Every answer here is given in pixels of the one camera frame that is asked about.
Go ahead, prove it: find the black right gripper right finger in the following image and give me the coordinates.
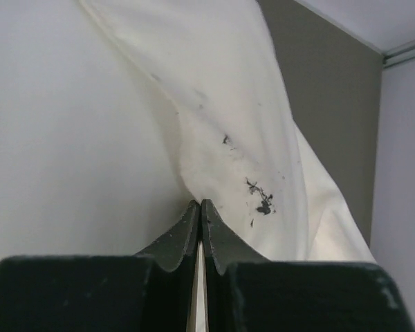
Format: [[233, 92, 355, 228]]
[[201, 200, 415, 331]]

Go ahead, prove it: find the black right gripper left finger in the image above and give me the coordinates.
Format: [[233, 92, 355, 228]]
[[0, 201, 200, 331]]

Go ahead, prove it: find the cream pillowcase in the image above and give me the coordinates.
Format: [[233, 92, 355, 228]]
[[82, 1, 374, 262]]

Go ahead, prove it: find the white pillow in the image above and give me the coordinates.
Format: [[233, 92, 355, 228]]
[[0, 1, 190, 259]]

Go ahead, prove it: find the right aluminium corner post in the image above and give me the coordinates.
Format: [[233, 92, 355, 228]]
[[382, 39, 415, 68]]

